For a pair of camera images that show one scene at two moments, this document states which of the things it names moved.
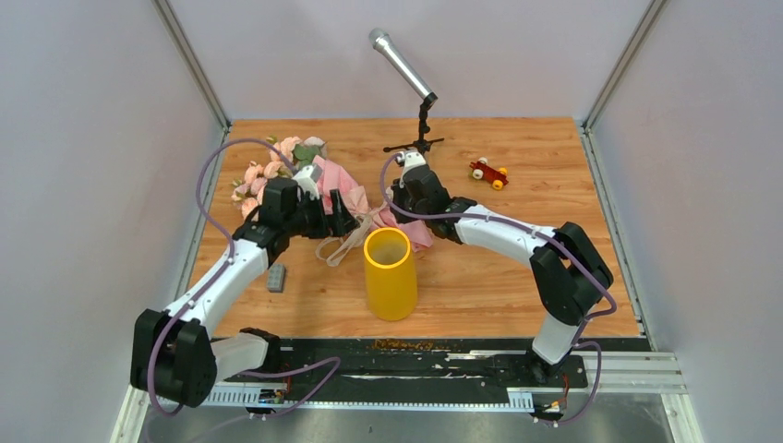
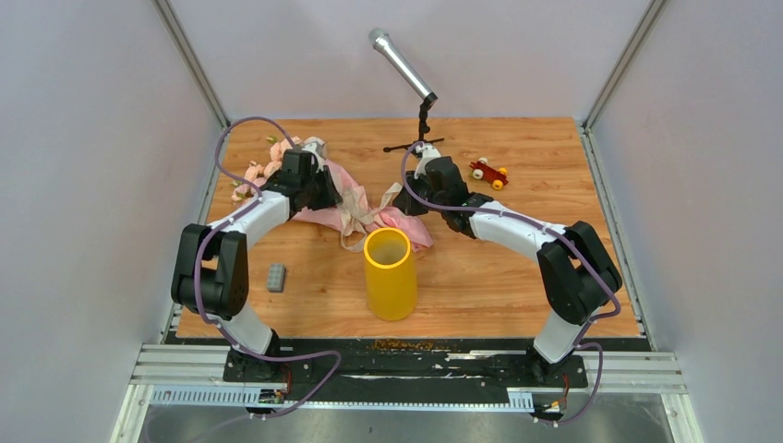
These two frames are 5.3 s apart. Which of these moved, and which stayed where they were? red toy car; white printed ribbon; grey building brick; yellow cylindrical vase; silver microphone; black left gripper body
Moved: black left gripper body; white printed ribbon
Stayed: red toy car; silver microphone; yellow cylindrical vase; grey building brick
